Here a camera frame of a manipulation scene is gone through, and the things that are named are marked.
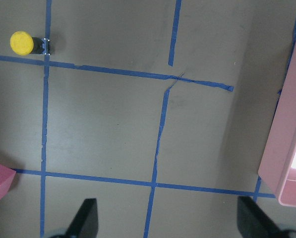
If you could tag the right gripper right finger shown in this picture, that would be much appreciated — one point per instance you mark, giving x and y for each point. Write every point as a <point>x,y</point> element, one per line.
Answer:
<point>252,222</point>

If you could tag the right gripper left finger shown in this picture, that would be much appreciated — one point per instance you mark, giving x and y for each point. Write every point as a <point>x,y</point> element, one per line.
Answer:
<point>85,224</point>

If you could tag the pink plastic bin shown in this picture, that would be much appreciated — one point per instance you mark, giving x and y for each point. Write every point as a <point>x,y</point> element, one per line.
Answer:
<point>278,165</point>

